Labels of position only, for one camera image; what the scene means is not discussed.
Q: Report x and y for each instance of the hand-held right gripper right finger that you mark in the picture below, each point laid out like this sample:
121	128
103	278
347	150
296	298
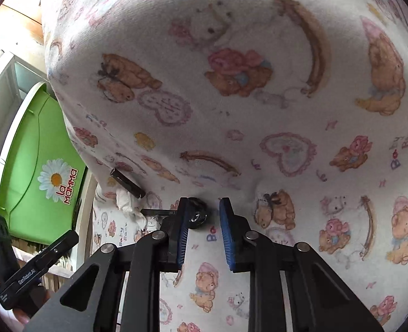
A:
226	235

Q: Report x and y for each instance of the small crumpled white tissue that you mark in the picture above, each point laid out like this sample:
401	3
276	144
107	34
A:
124	202

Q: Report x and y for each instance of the white shelf unit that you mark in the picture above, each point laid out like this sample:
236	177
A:
3	86

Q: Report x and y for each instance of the wooden slatted rack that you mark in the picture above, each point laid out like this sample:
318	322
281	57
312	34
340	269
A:
57	282

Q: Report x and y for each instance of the small black glossy object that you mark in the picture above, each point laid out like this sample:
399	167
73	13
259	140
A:
198	216

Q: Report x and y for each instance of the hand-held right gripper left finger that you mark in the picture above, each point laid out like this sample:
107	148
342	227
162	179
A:
183	238

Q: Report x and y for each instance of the black rectangular bar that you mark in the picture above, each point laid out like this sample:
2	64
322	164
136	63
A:
127	183

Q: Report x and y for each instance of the green plastic storage box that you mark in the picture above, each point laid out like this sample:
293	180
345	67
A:
27	145

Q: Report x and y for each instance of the bear printed white cloth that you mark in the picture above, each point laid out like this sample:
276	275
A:
259	110

